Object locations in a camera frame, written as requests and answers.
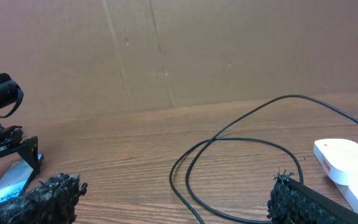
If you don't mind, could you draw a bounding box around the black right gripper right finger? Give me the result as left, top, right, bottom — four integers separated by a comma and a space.
267, 172, 358, 224

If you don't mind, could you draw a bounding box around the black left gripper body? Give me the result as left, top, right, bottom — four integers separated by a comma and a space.
0, 126, 39, 174

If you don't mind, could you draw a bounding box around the black charger cable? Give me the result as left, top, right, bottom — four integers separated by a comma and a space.
168, 94, 358, 224

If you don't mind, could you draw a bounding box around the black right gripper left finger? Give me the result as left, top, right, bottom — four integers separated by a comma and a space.
0, 173, 88, 224

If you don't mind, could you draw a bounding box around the Samsung Galaxy smartphone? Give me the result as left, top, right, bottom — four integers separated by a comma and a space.
0, 160, 37, 206

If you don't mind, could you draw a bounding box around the white power strip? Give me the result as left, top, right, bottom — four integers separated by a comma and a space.
313, 139, 358, 213

